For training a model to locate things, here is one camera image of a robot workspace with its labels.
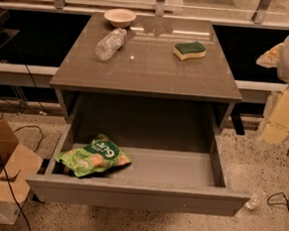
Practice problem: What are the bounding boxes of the green rice chip bag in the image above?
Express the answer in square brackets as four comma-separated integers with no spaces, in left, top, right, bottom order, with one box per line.
[55,133,132,177]

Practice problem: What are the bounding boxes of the brown cardboard box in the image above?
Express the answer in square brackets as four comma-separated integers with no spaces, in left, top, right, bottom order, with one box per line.
[0,120,43,225]

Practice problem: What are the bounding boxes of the clear plastic water bottle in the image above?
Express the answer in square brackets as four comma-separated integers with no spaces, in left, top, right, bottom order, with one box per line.
[95,28,127,61]

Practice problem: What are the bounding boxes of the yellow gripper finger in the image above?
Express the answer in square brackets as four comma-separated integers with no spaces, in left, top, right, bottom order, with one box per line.
[256,87,289,148]

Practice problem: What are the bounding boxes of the green and yellow sponge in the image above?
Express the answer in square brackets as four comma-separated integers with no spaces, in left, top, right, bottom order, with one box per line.
[173,42,207,60]

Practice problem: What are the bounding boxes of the grey counter cabinet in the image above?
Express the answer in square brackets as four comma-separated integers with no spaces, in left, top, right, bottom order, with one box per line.
[50,13,242,127]

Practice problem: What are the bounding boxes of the grey open top drawer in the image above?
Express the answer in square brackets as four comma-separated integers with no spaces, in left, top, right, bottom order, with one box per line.
[27,93,250,216]

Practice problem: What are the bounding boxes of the black cable right floor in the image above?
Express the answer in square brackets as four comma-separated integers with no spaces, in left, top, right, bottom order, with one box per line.
[265,135,289,216]

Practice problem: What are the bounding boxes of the white paper bowl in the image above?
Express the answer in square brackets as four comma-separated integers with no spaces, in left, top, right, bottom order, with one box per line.
[104,8,137,28]

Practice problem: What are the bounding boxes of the clear plastic cup on floor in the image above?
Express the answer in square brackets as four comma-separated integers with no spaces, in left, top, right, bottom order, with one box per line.
[245,188,266,210]

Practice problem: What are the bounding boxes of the metal window railing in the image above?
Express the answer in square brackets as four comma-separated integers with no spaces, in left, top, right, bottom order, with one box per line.
[0,0,289,29]

